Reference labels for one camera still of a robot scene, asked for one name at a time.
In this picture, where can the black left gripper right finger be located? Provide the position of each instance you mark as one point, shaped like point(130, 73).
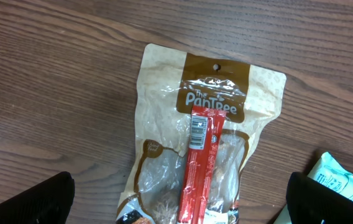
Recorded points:
point(309, 202)

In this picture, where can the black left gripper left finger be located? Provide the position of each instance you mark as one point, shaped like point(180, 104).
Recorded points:
point(48, 202)

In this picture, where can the teal wet wipes pack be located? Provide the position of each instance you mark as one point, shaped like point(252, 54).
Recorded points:
point(329, 173)

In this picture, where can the red stick sachet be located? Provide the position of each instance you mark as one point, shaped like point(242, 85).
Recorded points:
point(206, 129)

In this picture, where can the beige Pantree snack pouch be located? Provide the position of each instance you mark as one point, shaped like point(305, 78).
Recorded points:
point(169, 85)

